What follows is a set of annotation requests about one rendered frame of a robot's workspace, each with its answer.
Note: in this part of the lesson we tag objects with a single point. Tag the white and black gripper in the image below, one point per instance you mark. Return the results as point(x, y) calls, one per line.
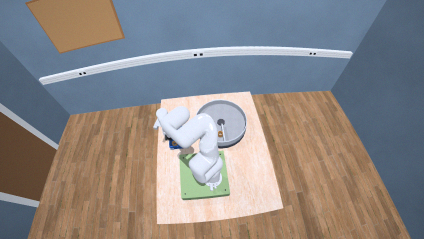
point(166, 136)

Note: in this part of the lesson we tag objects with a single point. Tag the blue open-top crate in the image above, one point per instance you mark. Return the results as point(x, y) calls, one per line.
point(174, 147)

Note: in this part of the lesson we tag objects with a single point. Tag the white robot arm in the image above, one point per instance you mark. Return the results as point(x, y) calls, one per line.
point(206, 165)

